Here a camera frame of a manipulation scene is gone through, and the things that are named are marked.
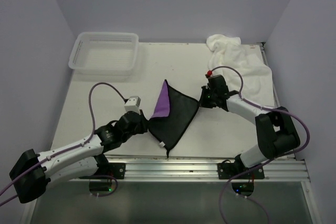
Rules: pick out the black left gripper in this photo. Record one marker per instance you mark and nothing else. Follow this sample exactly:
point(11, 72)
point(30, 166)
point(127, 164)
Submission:
point(144, 124)

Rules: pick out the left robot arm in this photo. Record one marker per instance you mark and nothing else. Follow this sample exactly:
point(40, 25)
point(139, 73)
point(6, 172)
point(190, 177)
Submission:
point(34, 173)

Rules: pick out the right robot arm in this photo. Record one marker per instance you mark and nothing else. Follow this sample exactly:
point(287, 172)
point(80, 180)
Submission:
point(276, 133)

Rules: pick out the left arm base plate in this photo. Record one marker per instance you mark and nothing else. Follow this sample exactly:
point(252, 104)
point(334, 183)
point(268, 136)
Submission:
point(115, 170)

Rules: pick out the white towel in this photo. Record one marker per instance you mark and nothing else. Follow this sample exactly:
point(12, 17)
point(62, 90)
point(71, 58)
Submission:
point(232, 60)

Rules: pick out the purple and black towel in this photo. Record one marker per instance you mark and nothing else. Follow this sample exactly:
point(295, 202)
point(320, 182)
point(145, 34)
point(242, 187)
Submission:
point(173, 113)

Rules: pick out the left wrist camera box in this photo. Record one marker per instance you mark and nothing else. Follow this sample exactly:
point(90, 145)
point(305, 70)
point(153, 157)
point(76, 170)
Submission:
point(132, 104)

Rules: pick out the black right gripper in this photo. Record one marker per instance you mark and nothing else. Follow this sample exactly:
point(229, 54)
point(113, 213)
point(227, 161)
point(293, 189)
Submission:
point(203, 103)

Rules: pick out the white plastic basket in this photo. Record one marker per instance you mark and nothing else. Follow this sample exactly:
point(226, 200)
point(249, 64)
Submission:
point(104, 53)

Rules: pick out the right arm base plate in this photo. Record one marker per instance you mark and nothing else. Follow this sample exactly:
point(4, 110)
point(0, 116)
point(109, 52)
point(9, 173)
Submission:
point(226, 169)

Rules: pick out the aluminium mounting rail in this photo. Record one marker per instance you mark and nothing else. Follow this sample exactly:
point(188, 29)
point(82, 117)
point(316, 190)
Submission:
point(158, 169)

